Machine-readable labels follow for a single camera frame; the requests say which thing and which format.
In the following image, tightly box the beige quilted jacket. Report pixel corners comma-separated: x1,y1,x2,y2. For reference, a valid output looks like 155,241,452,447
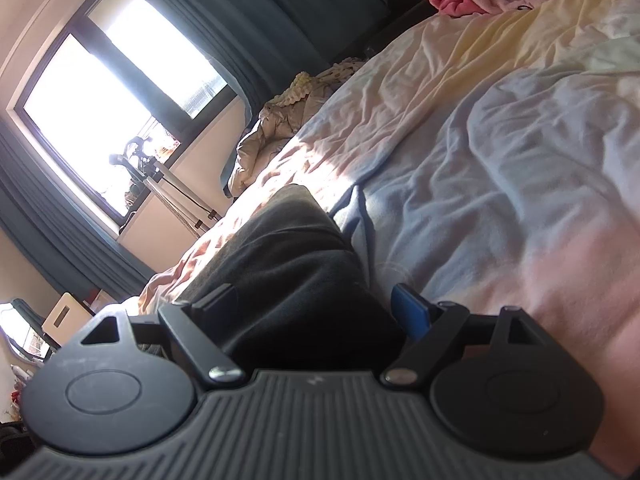
227,58,364,198

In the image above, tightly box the vanity mirror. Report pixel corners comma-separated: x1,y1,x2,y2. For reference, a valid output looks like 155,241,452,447
1,298,51,362

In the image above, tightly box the blue curtain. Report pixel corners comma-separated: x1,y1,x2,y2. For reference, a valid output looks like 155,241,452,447
145,0,387,116
1,125,154,301

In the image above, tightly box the right blue curtain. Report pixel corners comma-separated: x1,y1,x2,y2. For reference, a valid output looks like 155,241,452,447
145,0,387,116

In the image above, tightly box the dark framed window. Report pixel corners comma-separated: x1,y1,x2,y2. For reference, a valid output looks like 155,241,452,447
14,0,235,228

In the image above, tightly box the left blue curtain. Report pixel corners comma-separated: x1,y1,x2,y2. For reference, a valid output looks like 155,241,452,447
1,125,154,301

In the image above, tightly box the white wooden chair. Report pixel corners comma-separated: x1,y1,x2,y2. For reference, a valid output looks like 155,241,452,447
42,292,94,347

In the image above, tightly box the pastel bed sheet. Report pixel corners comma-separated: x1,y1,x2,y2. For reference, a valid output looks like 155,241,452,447
139,0,639,474

